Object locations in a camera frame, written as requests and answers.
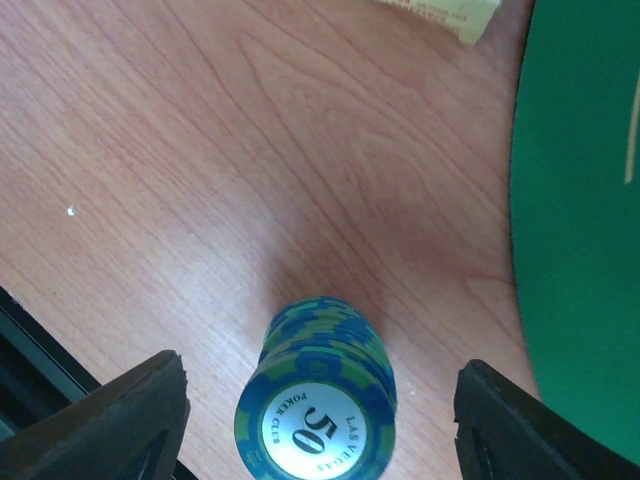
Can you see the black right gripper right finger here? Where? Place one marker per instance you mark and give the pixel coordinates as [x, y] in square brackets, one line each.
[505, 433]

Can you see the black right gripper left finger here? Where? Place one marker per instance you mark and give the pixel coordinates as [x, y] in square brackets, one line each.
[130, 428]

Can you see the green blue 50 chip stack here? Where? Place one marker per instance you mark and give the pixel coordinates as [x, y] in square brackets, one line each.
[322, 401]

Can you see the round green poker mat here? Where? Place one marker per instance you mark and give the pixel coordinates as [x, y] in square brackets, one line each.
[574, 204]

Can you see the yellow playing card box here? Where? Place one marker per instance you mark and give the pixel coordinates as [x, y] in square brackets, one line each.
[467, 19]

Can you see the black aluminium frame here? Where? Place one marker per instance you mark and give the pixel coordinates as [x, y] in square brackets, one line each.
[38, 376]

